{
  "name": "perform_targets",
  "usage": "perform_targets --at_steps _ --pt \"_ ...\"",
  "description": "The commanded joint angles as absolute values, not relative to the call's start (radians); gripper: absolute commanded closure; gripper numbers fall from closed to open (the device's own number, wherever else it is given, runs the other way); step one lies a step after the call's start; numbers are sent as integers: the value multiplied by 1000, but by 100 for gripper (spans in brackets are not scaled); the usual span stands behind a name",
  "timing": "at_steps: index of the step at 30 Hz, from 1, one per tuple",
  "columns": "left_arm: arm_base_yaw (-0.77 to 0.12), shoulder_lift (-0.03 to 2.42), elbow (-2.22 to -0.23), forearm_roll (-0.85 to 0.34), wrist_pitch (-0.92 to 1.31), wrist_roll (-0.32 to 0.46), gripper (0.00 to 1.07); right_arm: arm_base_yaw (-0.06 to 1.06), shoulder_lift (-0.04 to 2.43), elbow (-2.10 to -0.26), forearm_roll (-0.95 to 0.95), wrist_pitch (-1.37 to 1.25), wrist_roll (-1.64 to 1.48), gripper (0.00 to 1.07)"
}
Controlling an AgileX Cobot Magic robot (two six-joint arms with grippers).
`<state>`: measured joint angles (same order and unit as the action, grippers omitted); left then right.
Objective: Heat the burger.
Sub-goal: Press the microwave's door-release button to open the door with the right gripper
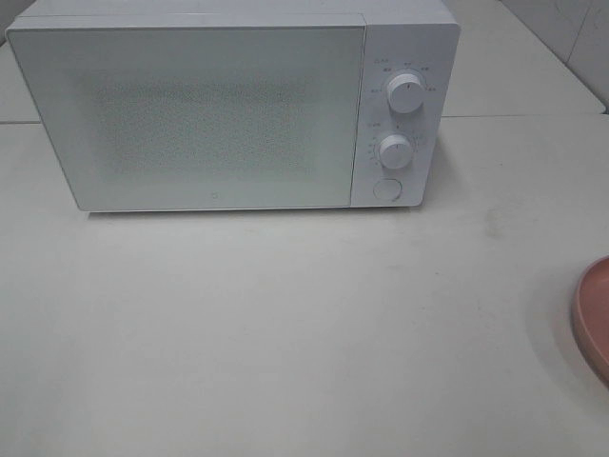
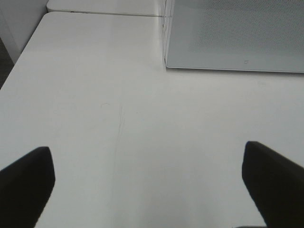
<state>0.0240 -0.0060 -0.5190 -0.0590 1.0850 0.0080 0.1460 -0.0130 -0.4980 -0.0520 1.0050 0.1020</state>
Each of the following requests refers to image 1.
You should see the white round door button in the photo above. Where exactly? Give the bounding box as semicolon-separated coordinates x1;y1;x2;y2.
373;178;403;202

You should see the pink round plate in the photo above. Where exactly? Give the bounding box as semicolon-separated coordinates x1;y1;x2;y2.
571;257;608;386

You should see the lower white microwave knob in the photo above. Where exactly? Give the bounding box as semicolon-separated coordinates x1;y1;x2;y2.
378;134;414;169

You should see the white microwave knob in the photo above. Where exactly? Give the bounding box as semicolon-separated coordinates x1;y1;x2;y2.
385;70;425;114
378;134;414;169

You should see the upper white microwave knob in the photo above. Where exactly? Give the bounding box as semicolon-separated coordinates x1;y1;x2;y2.
385;70;425;114

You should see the white microwave oven body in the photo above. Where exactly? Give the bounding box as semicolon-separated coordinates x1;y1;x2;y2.
6;1;461;209

